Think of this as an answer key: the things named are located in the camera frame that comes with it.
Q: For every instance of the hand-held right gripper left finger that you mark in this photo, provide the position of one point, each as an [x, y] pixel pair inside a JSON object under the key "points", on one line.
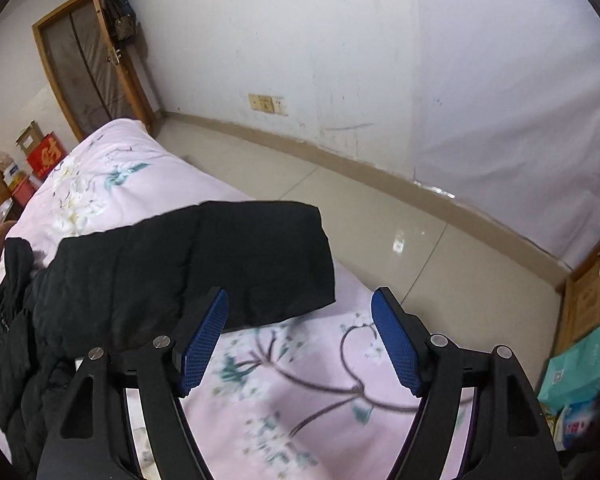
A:
{"points": [[202, 345]]}

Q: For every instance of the pink floral bed quilt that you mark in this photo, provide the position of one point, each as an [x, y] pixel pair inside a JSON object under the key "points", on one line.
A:
{"points": [[280, 385]]}

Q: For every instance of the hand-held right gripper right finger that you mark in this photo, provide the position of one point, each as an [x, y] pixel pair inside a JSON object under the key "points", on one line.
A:
{"points": [[397, 345]]}

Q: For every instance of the brown hanging handbag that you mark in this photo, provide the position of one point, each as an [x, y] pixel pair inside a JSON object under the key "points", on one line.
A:
{"points": [[120, 17]]}

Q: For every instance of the door frame with brown screen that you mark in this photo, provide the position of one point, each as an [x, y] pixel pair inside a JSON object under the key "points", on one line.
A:
{"points": [[75, 65]]}

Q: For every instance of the blue and white box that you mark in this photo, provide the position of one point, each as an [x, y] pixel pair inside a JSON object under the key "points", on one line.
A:
{"points": [[12, 172]]}

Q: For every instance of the small red box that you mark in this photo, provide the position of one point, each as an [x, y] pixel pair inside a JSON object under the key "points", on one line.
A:
{"points": [[22, 191]]}

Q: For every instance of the open cardboard box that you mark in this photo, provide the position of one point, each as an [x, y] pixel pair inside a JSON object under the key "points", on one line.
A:
{"points": [[29, 139]]}

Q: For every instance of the blue and white packet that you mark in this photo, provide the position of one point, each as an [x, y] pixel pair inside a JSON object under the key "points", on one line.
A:
{"points": [[575, 422]]}

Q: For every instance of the teal paper bag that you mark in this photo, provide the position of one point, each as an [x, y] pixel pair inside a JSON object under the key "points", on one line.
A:
{"points": [[582, 365]]}

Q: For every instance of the wooden door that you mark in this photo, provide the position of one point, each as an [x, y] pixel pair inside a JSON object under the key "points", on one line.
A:
{"points": [[125, 85]]}

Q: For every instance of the beige wall socket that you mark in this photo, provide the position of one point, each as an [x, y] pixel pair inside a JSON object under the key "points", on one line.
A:
{"points": [[266, 104]]}

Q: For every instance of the red gift box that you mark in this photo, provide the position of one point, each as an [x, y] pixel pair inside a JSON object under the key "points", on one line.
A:
{"points": [[47, 157]]}

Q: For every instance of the flat cardboard box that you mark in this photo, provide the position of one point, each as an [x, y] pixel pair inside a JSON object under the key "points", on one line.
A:
{"points": [[587, 300]]}

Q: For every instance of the black padded jacket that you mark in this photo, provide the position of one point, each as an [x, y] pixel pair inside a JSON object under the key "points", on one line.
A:
{"points": [[205, 250]]}

